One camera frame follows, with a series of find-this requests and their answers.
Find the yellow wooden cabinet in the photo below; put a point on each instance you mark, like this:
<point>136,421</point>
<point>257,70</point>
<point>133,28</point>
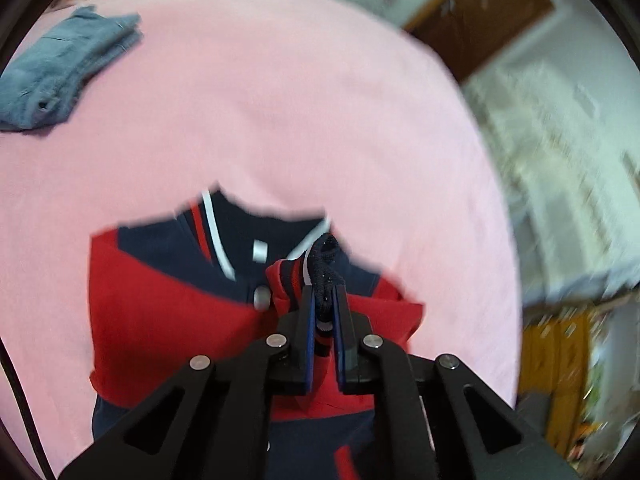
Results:
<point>550,360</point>

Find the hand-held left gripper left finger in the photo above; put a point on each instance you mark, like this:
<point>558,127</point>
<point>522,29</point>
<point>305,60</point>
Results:
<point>310,332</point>

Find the blue denim jeans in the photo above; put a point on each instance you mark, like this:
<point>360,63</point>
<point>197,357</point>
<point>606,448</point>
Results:
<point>55,70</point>

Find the red and navy jacket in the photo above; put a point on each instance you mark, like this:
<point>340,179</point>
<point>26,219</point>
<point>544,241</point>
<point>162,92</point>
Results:
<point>165,320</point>

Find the white lace cloth cover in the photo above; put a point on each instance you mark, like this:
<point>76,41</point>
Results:
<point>550,160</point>

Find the pink blanket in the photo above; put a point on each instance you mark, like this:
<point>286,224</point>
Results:
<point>300,110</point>

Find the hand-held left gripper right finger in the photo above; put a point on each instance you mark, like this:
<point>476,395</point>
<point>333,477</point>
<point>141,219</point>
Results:
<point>340,340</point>

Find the brown wooden door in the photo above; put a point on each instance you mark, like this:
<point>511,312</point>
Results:
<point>480,15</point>

